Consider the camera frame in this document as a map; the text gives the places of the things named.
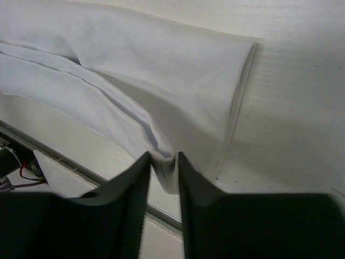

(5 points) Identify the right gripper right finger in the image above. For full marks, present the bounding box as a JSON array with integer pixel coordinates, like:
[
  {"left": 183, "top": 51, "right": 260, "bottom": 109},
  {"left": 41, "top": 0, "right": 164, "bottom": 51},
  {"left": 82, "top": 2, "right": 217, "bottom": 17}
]
[{"left": 178, "top": 153, "right": 344, "bottom": 258}]

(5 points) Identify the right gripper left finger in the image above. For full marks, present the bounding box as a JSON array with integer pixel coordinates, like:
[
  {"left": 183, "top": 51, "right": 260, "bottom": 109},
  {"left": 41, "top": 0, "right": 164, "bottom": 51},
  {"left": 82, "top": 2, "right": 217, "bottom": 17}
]
[{"left": 1, "top": 153, "right": 150, "bottom": 258}]

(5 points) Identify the white skirt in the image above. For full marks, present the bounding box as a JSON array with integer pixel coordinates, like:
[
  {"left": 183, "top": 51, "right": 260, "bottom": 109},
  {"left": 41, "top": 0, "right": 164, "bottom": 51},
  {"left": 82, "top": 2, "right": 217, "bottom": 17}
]
[{"left": 1, "top": 1, "right": 256, "bottom": 194}]

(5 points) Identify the aluminium frame rail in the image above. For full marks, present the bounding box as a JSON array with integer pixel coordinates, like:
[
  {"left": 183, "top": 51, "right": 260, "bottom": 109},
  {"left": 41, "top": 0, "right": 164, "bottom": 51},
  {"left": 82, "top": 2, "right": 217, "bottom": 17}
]
[{"left": 1, "top": 121, "right": 182, "bottom": 233}]

